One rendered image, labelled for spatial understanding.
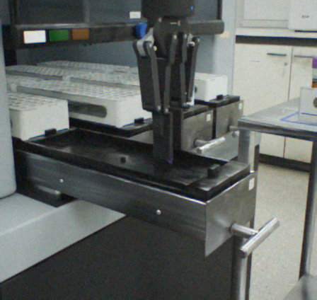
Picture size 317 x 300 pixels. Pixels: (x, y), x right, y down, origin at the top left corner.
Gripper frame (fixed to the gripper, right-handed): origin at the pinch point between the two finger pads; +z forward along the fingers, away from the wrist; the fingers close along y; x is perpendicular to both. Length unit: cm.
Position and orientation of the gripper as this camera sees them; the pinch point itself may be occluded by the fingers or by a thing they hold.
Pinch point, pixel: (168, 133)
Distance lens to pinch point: 65.4
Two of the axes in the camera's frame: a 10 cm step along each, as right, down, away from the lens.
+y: -5.9, 2.3, -7.7
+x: 8.0, 1.7, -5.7
